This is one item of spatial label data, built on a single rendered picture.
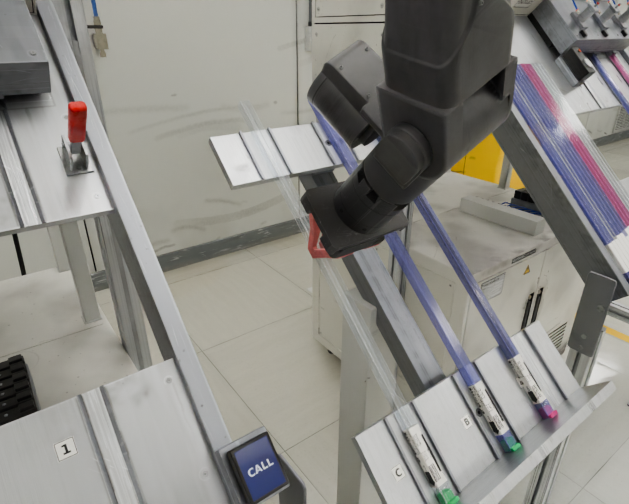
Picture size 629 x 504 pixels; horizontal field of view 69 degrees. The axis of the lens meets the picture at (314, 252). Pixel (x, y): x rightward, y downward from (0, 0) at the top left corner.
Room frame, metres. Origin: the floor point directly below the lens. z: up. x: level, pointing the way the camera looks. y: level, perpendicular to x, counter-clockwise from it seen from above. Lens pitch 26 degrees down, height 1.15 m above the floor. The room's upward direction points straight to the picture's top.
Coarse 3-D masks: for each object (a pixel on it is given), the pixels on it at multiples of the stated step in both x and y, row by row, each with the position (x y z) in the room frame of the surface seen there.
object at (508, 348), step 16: (432, 224) 0.58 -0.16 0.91; (448, 240) 0.56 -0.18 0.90; (448, 256) 0.55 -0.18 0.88; (464, 272) 0.53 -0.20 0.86; (480, 304) 0.50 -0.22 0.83; (496, 320) 0.49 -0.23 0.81; (496, 336) 0.48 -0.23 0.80; (512, 352) 0.46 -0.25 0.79; (544, 400) 0.43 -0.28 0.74; (544, 416) 0.42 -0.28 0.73
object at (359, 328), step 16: (256, 128) 0.57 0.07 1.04; (272, 160) 0.54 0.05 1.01; (288, 176) 0.53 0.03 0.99; (288, 192) 0.51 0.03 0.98; (304, 224) 0.49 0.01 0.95; (320, 240) 0.48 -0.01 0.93; (336, 272) 0.45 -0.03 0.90; (336, 288) 0.44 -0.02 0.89; (352, 304) 0.43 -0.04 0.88; (352, 320) 0.42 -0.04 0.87; (368, 336) 0.41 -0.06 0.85; (368, 352) 0.39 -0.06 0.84; (384, 368) 0.39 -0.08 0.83; (384, 384) 0.37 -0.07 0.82; (400, 400) 0.36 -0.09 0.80; (400, 416) 0.35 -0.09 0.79; (448, 496) 0.30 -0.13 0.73
